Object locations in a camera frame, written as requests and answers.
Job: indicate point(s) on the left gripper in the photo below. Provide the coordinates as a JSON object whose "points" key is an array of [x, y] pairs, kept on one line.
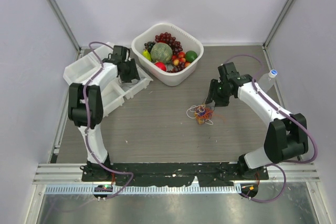
{"points": [[134, 74]]}

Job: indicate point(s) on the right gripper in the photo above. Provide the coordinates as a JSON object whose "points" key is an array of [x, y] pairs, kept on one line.
{"points": [[212, 95]]}

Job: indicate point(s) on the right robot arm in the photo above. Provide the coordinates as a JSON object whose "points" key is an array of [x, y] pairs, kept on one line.
{"points": [[286, 135]]}

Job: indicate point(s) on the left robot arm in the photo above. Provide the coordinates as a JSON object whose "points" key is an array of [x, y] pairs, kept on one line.
{"points": [[85, 109]]}

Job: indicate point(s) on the yellow pear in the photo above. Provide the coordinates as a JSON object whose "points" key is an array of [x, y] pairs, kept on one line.
{"points": [[146, 54]]}

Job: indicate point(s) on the dark grapes bunch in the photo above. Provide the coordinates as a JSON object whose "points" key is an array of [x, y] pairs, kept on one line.
{"points": [[149, 45]]}

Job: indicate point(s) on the red apple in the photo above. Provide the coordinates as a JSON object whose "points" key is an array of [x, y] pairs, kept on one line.
{"points": [[161, 66]]}

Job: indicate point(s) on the green melon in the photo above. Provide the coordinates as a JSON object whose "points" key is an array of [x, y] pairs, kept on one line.
{"points": [[161, 52]]}

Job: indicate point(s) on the green lime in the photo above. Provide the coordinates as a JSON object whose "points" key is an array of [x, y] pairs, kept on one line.
{"points": [[190, 56]]}

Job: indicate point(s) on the clear water bottle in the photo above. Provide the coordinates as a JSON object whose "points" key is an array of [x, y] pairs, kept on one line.
{"points": [[267, 81]]}

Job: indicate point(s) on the white compartment tray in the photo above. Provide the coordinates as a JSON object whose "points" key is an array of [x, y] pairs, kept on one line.
{"points": [[113, 90]]}

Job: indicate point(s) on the red grapes bunch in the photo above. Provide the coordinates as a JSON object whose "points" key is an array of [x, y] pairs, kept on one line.
{"points": [[170, 40]]}

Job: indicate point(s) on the cherries cluster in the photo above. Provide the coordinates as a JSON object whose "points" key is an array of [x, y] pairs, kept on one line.
{"points": [[178, 63]]}

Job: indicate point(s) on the white fruit basket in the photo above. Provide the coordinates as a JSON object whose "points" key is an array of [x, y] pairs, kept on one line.
{"points": [[188, 43]]}

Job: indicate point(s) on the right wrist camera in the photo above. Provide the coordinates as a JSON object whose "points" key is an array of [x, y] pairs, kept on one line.
{"points": [[227, 71]]}

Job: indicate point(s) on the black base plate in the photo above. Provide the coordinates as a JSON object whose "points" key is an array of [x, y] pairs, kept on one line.
{"points": [[171, 174]]}

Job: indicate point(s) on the slotted cable duct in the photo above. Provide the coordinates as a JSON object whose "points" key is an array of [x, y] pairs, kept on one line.
{"points": [[95, 189]]}

